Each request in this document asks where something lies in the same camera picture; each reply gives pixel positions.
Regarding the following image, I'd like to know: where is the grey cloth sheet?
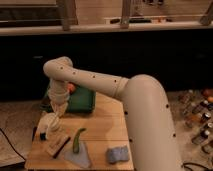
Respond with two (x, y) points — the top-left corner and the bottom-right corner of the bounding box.
(64, 141), (92, 169)

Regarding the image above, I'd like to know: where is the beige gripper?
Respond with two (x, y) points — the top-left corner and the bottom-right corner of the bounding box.
(53, 103), (68, 117)

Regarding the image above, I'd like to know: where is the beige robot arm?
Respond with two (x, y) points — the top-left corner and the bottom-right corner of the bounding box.
(43, 57), (184, 171)

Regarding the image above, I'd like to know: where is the blue grey sponge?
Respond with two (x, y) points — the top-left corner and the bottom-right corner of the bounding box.
(106, 146), (130, 164)

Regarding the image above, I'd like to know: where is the orange ball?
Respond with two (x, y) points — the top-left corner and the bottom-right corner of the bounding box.
(68, 83), (76, 94)

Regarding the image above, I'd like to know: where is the black cable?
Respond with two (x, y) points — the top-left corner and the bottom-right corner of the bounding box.
(0, 128), (27, 162)

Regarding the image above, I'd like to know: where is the wooden table board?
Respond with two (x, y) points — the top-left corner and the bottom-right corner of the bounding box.
(25, 93), (134, 171)

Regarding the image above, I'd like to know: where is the green chili pepper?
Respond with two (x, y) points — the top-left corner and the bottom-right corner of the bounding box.
(72, 128), (86, 154)

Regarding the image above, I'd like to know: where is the green box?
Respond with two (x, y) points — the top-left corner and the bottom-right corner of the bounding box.
(40, 84), (97, 114)

